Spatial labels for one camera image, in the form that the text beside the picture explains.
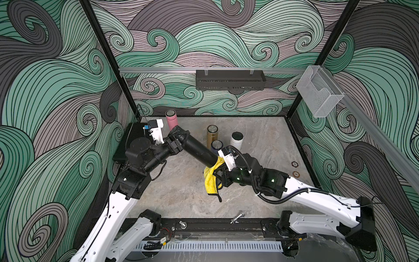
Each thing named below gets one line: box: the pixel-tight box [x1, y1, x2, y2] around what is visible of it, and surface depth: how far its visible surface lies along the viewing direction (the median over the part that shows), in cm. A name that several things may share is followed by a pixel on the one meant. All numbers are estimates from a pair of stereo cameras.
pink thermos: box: [164, 109, 179, 131], surface depth 95 cm
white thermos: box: [229, 131, 244, 151], surface depth 85 cm
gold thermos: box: [206, 124, 219, 151], surface depth 87 cm
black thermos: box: [177, 133, 219, 168], surface depth 65 cm
